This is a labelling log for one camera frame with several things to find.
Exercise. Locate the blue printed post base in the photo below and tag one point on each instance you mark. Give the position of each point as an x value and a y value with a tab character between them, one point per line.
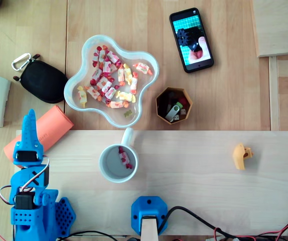
149	206

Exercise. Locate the black smartphone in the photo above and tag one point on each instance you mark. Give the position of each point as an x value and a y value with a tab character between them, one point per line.
191	40

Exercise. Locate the light wooden panel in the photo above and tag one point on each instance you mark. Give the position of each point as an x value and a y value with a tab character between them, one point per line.
277	25

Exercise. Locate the silver usb stick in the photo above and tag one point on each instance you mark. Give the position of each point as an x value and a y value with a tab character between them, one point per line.
172	113

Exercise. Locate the yellow wrapped candy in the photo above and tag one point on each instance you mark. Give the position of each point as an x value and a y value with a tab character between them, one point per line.
126	96
127	74
82	95

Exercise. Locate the orange cylindrical speaker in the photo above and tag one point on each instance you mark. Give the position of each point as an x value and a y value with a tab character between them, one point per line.
53	123

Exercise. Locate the light wooden base board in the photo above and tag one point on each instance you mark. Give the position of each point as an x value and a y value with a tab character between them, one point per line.
196	180

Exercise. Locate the yellow printed plastic part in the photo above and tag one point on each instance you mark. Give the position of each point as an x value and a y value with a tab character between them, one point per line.
239	155

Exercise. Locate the small red plastic item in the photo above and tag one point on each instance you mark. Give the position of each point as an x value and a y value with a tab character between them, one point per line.
183	101

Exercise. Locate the black zip pouch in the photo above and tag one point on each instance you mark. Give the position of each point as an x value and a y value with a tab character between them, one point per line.
42	82

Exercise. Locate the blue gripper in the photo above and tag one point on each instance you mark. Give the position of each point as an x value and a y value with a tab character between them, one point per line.
27	156

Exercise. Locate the green yellow gummy bear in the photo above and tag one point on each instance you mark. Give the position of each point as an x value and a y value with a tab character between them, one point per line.
127	113

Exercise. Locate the wooden post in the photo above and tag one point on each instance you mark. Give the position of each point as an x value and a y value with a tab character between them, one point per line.
149	231

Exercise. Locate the white ceramic mug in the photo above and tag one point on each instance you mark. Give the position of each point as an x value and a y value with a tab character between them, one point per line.
111	163

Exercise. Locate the black usb stick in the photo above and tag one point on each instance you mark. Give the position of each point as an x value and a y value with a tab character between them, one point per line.
171	99

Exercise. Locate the hexagonal brown container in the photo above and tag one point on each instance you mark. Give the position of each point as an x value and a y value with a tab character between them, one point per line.
162	105

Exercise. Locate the silver carabiner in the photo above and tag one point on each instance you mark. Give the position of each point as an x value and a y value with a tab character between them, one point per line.
13	63

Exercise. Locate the orange white wrapped candy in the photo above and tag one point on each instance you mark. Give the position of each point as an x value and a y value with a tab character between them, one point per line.
121	74
134	84
116	104
142	67
102	54

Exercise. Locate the flower-shaped plastic candy tub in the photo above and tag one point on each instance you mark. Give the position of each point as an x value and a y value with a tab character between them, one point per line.
146	60

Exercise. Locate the blue 3D-printed robot arm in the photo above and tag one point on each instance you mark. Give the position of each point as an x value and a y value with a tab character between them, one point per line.
46	208

